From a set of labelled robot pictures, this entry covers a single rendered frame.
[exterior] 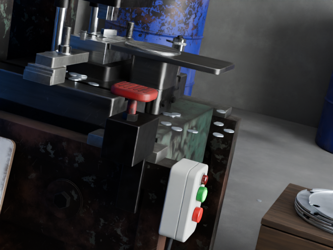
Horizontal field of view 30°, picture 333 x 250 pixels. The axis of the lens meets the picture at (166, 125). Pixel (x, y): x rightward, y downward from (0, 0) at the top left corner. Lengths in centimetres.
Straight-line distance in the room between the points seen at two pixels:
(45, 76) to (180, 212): 36
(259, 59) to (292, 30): 32
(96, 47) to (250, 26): 340
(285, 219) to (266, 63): 300
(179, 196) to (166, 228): 7
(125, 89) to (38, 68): 26
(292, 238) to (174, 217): 66
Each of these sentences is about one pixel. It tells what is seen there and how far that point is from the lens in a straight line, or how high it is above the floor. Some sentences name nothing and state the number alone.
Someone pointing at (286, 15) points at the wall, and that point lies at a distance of 463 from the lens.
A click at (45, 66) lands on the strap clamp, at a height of 73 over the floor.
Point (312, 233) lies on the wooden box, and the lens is 171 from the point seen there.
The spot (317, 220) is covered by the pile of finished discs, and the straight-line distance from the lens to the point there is 176.
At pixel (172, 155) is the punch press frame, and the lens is 130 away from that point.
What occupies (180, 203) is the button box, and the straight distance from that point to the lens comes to 110.
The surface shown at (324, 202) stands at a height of 39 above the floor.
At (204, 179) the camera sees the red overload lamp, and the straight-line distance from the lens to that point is 111.
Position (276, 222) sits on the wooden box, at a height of 35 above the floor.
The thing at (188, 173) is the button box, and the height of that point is 62.
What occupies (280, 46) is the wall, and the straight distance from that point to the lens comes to 465.
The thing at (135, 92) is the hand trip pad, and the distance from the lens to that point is 100.
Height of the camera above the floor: 97
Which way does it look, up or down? 15 degrees down
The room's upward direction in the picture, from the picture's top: 11 degrees clockwise
